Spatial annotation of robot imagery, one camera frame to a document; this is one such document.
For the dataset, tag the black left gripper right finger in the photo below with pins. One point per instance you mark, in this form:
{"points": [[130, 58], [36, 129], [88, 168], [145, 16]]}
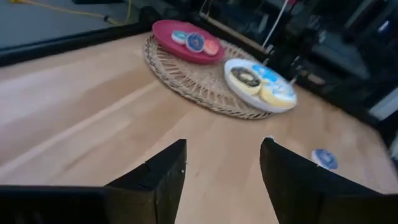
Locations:
{"points": [[311, 196]]}

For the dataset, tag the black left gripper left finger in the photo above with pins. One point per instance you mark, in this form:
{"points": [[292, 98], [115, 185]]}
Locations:
{"points": [[124, 202]]}

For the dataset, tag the large white green iced donut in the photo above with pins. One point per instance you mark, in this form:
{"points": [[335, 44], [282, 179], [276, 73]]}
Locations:
{"points": [[276, 97]]}

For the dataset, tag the large turquoise iced donut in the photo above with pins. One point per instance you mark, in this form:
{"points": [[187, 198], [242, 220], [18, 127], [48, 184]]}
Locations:
{"points": [[267, 74]]}

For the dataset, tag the large chocolate iced donut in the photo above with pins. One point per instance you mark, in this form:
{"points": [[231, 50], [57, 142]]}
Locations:
{"points": [[241, 85]]}

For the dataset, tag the small dark blue donut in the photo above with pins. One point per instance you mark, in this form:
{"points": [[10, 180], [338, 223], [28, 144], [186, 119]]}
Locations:
{"points": [[325, 158], [195, 43]]}

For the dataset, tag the small pink donut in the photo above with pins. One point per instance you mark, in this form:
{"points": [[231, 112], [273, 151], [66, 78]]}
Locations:
{"points": [[212, 48]]}

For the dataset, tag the white plate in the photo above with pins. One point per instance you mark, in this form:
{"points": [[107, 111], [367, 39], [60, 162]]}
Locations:
{"points": [[236, 93]]}

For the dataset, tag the red plate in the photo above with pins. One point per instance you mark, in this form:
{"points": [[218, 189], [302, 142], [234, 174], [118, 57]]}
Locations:
{"points": [[168, 45]]}

